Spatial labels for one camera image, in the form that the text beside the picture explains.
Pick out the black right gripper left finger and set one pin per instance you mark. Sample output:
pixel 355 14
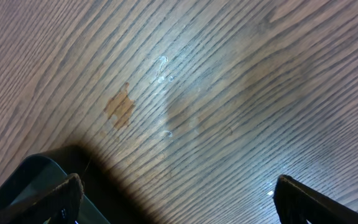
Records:
pixel 59 203

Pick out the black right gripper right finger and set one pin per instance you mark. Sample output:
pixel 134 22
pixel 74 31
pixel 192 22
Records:
pixel 296 203

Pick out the black tray with water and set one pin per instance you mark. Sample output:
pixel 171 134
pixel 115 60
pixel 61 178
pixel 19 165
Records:
pixel 39 171

